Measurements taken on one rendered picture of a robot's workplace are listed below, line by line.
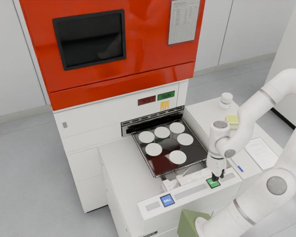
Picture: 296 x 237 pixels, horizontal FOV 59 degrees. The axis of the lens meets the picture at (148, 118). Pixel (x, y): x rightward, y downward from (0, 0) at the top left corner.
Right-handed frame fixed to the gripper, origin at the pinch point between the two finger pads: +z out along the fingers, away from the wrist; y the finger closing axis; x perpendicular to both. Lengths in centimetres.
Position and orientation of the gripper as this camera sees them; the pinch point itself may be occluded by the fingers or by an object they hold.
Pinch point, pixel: (215, 177)
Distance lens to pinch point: 136.4
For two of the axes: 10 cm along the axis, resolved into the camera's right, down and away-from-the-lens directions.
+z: 0.7, 8.4, 5.4
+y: 3.8, 4.7, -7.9
